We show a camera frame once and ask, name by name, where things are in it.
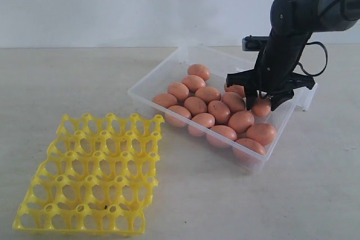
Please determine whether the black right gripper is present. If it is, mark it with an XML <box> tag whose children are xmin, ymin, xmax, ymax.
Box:
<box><xmin>226</xmin><ymin>30</ymin><xmax>315</xmax><ymax>110</ymax></box>

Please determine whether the brown egg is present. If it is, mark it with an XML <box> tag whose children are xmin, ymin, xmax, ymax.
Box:
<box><xmin>183</xmin><ymin>96</ymin><xmax>208</xmax><ymax>116</ymax></box>
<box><xmin>167</xmin><ymin>82</ymin><xmax>190</xmax><ymax>102</ymax></box>
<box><xmin>165</xmin><ymin>105</ymin><xmax>192</xmax><ymax>128</ymax></box>
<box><xmin>195</xmin><ymin>87</ymin><xmax>221</xmax><ymax>104</ymax></box>
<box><xmin>251</xmin><ymin>97</ymin><xmax>271</xmax><ymax>117</ymax></box>
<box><xmin>228</xmin><ymin>111</ymin><xmax>255</xmax><ymax>134</ymax></box>
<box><xmin>181</xmin><ymin>75</ymin><xmax>206</xmax><ymax>93</ymax></box>
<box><xmin>224</xmin><ymin>84</ymin><xmax>245</xmax><ymax>98</ymax></box>
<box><xmin>187</xmin><ymin>64</ymin><xmax>211</xmax><ymax>81</ymax></box>
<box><xmin>152</xmin><ymin>93</ymin><xmax>178</xmax><ymax>108</ymax></box>
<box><xmin>188</xmin><ymin>112</ymin><xmax>215</xmax><ymax>137</ymax></box>
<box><xmin>246</xmin><ymin>123</ymin><xmax>277</xmax><ymax>146</ymax></box>
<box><xmin>206</xmin><ymin>125</ymin><xmax>237</xmax><ymax>148</ymax></box>
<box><xmin>222</xmin><ymin>92</ymin><xmax>245</xmax><ymax>114</ymax></box>

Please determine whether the yellow plastic egg tray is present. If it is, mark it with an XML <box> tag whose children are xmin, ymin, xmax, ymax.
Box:
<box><xmin>12</xmin><ymin>113</ymin><xmax>164</xmax><ymax>236</ymax></box>

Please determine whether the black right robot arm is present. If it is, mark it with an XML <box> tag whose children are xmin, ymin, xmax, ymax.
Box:
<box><xmin>226</xmin><ymin>0</ymin><xmax>359</xmax><ymax>111</ymax></box>

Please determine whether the brown egg centre speckled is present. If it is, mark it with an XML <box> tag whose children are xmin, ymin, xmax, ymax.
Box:
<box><xmin>208</xmin><ymin>100</ymin><xmax>231</xmax><ymax>124</ymax></box>

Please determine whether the brown egg front right corner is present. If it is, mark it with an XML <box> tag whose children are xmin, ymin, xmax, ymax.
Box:
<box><xmin>232</xmin><ymin>138</ymin><xmax>266</xmax><ymax>164</ymax></box>

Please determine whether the brown egg top back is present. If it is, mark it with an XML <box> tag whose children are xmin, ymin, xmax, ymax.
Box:
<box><xmin>187</xmin><ymin>64</ymin><xmax>211</xmax><ymax>81</ymax></box>

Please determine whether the clear plastic container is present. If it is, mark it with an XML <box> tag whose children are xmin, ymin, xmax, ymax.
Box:
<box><xmin>127</xmin><ymin>43</ymin><xmax>319</xmax><ymax>174</ymax></box>

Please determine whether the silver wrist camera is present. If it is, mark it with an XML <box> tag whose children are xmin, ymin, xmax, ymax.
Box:
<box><xmin>242</xmin><ymin>35</ymin><xmax>269</xmax><ymax>52</ymax></box>

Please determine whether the black cable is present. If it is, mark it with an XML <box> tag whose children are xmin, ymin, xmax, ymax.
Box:
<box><xmin>291</xmin><ymin>0</ymin><xmax>360</xmax><ymax>78</ymax></box>

